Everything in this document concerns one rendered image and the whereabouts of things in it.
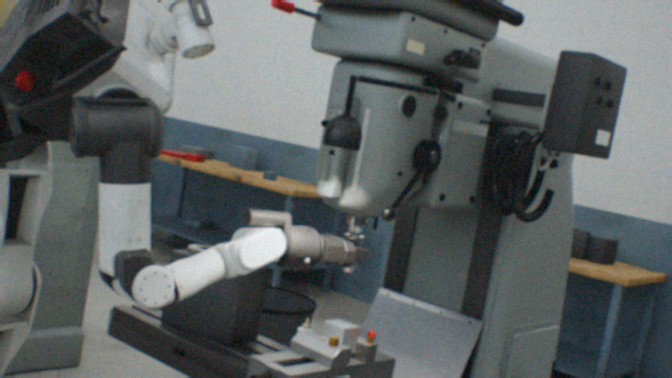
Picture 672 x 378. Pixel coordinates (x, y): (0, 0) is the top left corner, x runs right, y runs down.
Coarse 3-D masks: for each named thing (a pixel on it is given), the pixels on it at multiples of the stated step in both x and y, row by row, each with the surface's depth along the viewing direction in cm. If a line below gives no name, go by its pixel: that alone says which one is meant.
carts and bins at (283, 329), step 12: (276, 288) 401; (264, 300) 400; (276, 300) 400; (288, 300) 398; (300, 300) 394; (312, 300) 388; (264, 312) 354; (276, 312) 355; (288, 312) 357; (300, 312) 361; (312, 312) 372; (264, 324) 356; (276, 324) 357; (288, 324) 359; (300, 324) 364; (264, 336) 357; (276, 336) 358; (288, 336) 361
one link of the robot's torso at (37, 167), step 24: (48, 144) 178; (24, 168) 181; (48, 168) 177; (0, 192) 166; (24, 192) 177; (48, 192) 177; (0, 216) 167; (24, 216) 177; (0, 240) 167; (24, 240) 177; (0, 264) 169; (24, 264) 175; (0, 288) 169; (24, 288) 175; (0, 312) 172
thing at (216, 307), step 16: (176, 256) 202; (256, 272) 198; (208, 288) 197; (224, 288) 195; (240, 288) 193; (256, 288) 199; (176, 304) 202; (192, 304) 200; (208, 304) 197; (224, 304) 195; (240, 304) 195; (256, 304) 201; (176, 320) 202; (192, 320) 200; (208, 320) 197; (224, 320) 195; (240, 320) 196; (256, 320) 202; (208, 336) 197; (224, 336) 195; (240, 336) 197; (256, 336) 204
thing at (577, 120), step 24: (576, 72) 168; (600, 72) 169; (624, 72) 179; (552, 96) 171; (576, 96) 167; (600, 96) 170; (552, 120) 171; (576, 120) 167; (600, 120) 174; (552, 144) 170; (576, 144) 167; (600, 144) 176
